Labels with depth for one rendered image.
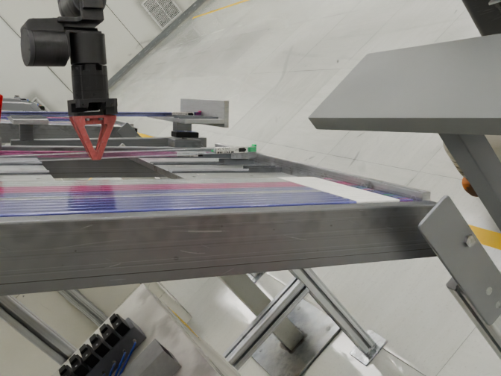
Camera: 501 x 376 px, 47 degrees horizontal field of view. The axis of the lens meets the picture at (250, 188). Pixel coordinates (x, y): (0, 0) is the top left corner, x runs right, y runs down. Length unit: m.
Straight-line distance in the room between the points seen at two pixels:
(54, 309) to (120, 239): 1.57
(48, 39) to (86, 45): 0.06
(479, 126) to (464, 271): 0.42
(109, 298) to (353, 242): 1.55
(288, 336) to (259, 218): 1.25
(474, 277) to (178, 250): 0.33
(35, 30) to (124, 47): 7.87
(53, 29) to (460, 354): 1.14
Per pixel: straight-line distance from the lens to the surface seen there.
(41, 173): 0.87
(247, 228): 0.56
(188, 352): 0.99
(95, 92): 0.97
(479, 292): 0.70
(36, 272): 0.52
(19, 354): 2.13
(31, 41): 0.95
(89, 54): 0.97
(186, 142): 1.24
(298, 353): 1.80
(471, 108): 1.06
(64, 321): 2.10
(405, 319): 1.66
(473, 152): 1.31
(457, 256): 0.66
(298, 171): 0.93
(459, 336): 1.55
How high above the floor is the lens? 1.12
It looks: 23 degrees down
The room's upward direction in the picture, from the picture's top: 41 degrees counter-clockwise
